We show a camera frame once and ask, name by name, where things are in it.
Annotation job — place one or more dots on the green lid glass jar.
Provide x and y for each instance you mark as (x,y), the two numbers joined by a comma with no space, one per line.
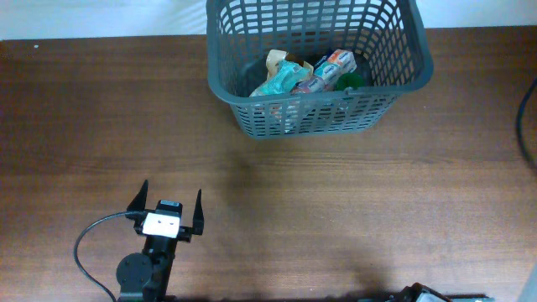
(349,81)

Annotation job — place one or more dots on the beige brown snack bag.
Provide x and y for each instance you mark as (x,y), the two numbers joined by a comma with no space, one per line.
(276,55)

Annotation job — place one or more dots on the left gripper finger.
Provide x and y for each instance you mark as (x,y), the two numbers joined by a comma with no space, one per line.
(198,220)
(139,201)

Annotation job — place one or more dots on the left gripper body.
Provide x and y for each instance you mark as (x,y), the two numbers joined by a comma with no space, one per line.
(185,234)

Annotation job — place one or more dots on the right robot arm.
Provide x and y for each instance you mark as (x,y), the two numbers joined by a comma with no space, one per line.
(420,293)

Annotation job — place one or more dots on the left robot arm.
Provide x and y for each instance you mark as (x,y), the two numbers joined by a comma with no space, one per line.
(144,276)

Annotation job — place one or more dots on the mint green packet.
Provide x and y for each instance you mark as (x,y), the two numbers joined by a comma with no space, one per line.
(289,74)

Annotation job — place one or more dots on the grey plastic shopping basket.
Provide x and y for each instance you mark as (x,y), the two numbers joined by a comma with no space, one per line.
(387,38)

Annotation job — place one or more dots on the tissue pack multipack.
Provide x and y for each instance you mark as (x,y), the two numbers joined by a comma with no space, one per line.
(327,71)

